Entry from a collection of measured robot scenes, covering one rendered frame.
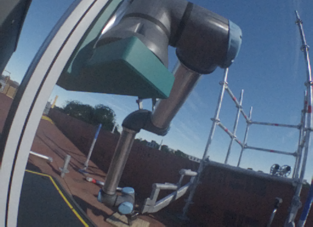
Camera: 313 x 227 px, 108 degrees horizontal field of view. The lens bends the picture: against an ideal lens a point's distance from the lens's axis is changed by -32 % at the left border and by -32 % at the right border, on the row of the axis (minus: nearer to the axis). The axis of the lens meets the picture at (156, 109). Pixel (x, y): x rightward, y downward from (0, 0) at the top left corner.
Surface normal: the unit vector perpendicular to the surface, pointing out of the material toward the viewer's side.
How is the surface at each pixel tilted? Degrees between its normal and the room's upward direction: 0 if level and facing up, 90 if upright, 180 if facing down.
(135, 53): 90
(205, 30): 125
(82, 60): 90
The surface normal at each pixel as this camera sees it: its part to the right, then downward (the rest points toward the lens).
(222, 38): -0.07, 0.39
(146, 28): 0.43, -0.42
